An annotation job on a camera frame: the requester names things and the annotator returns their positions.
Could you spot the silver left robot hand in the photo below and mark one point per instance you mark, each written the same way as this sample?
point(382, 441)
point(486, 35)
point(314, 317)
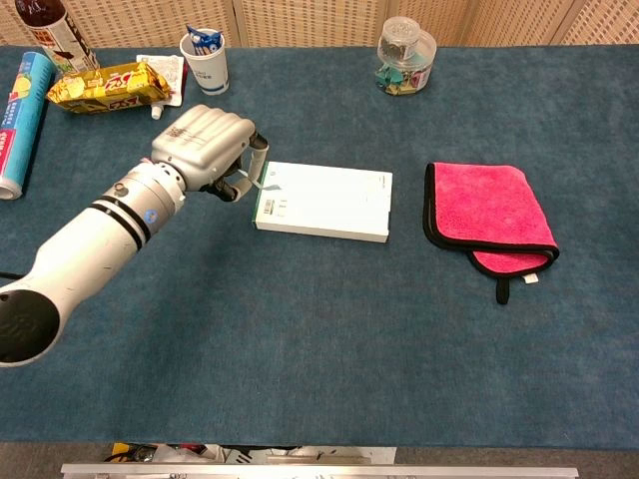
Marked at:
point(204, 144)

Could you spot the small teal paper strip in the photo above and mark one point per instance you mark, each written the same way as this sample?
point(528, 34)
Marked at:
point(272, 187)

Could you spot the white cardboard box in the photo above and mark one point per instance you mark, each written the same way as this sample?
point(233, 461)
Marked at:
point(329, 202)

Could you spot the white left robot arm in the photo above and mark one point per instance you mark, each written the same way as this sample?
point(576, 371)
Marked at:
point(95, 249)

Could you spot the white paper cup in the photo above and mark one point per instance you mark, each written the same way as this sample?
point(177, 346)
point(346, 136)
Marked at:
point(212, 70)

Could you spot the white spout pouch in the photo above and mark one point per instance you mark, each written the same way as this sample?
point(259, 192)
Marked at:
point(170, 67)

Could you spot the blue snack packet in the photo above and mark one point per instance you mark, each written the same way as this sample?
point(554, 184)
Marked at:
point(202, 42)

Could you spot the gold snack package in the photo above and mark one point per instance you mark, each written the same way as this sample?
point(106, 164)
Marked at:
point(105, 87)

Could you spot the wicker folding screen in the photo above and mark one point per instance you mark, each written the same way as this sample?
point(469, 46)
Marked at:
point(309, 20)

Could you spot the blue food wrap roll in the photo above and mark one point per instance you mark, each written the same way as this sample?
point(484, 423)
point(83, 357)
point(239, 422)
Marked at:
point(22, 125)

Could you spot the brown drink bottle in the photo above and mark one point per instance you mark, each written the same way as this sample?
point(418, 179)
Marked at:
point(55, 35)

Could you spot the clear jar of binder clips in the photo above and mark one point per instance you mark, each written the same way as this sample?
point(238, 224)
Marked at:
point(404, 80)

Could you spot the small clear clip jar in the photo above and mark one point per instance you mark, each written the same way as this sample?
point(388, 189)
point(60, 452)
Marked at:
point(399, 35)

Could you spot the pink black-edged microfiber cloth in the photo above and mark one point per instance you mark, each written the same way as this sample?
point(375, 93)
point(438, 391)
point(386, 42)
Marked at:
point(489, 209)

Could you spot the yellow black tool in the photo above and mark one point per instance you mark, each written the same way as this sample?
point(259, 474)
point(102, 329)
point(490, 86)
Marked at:
point(120, 449)

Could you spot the aluminium profile rail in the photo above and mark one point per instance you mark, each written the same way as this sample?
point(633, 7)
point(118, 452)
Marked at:
point(319, 470)

